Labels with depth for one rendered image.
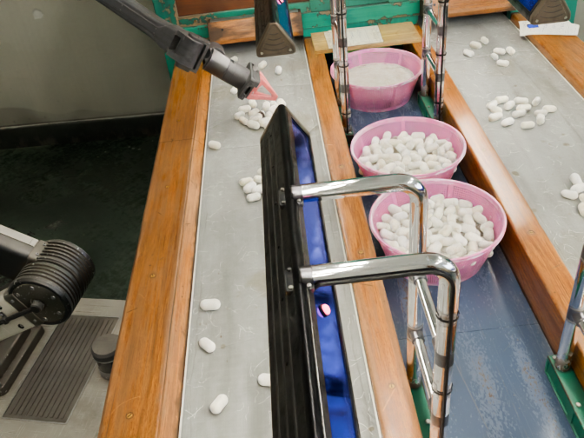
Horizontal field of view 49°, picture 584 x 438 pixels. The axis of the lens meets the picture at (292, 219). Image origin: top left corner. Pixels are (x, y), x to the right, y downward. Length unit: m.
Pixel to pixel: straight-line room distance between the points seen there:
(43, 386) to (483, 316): 0.95
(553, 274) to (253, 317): 0.53
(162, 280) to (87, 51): 2.11
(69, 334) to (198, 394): 0.63
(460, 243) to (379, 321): 0.27
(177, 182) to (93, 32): 1.76
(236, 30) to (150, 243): 0.97
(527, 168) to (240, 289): 0.70
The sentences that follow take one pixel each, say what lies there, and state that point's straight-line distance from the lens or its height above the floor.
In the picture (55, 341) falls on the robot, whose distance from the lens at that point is 1.63.
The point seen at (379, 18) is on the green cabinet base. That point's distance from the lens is 2.18.
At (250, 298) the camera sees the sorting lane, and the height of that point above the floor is 0.74.
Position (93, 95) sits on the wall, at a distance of 3.31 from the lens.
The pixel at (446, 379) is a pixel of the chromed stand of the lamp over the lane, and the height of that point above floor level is 0.94.
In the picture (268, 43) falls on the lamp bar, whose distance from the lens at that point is 1.33.
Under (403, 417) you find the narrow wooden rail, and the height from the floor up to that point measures 0.76.
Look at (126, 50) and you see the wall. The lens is 3.17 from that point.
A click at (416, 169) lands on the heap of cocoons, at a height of 0.74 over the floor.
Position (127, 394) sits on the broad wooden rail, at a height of 0.76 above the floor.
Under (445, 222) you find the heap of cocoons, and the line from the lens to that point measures 1.34.
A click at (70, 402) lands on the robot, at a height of 0.48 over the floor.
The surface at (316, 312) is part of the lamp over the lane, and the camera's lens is 0.65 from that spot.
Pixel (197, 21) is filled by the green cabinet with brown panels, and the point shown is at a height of 0.86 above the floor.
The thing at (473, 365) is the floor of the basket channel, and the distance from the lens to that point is 1.16.
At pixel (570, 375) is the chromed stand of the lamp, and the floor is 0.71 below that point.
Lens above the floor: 1.56
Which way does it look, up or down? 37 degrees down
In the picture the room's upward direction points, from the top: 7 degrees counter-clockwise
